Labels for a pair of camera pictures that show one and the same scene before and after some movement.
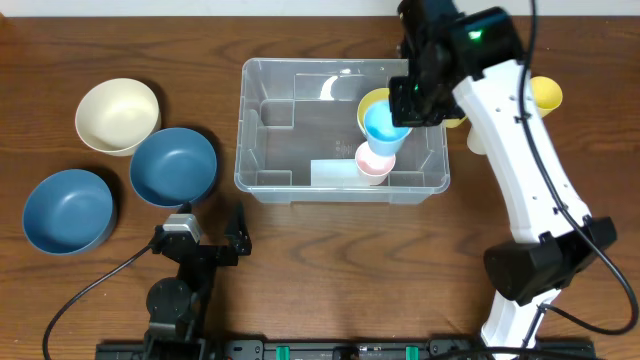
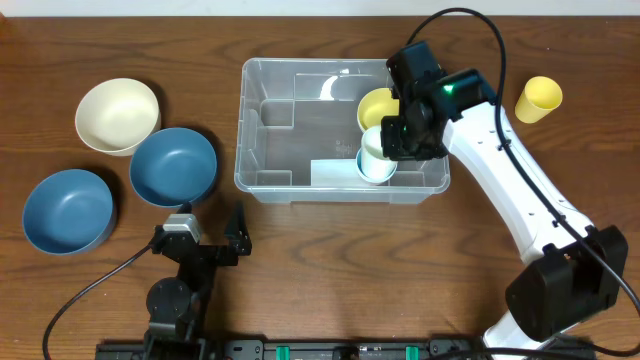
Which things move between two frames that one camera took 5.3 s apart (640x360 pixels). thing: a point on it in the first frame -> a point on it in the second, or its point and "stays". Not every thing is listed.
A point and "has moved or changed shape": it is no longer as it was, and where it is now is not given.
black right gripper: [417, 110] -> [400, 138]
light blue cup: [383, 138] -> [374, 168]
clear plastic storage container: [298, 134] stays
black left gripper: [201, 251] stays
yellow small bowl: [369, 97] stays
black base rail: [346, 349] stays
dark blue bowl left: [68, 212] stays
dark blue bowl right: [173, 166] stays
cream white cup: [477, 139] has moved or changed shape
